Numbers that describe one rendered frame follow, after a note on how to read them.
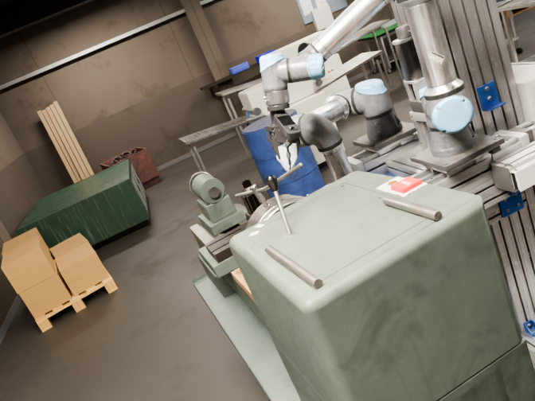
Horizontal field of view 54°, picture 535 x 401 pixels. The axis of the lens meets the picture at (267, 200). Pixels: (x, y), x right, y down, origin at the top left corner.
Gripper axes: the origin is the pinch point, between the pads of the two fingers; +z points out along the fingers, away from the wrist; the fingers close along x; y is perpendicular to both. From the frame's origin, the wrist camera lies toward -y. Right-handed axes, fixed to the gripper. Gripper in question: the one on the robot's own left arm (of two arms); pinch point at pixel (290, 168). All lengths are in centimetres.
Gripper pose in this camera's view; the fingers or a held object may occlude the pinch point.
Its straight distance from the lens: 165.2
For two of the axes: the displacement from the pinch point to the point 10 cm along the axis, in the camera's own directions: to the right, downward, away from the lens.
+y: -3.5, -1.7, 9.2
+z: 1.6, 9.6, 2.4
